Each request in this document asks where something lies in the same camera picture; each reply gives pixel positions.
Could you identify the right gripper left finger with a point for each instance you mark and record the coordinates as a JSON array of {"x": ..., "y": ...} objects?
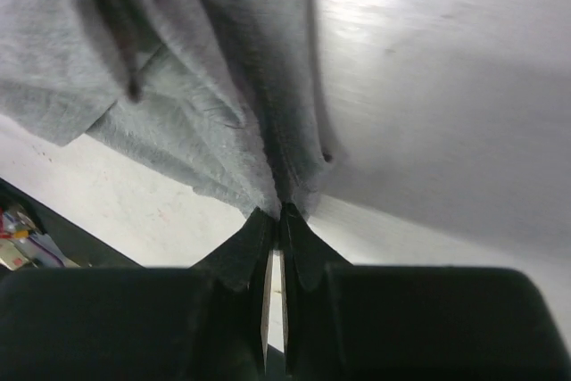
[{"x": 205, "y": 322}]

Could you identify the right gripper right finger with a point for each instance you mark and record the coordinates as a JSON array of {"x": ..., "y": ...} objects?
[{"x": 356, "y": 322}]

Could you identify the grey t shirt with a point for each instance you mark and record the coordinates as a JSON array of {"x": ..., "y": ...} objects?
[{"x": 217, "y": 94}]

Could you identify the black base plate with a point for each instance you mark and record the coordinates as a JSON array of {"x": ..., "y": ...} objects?
[{"x": 77, "y": 244}]

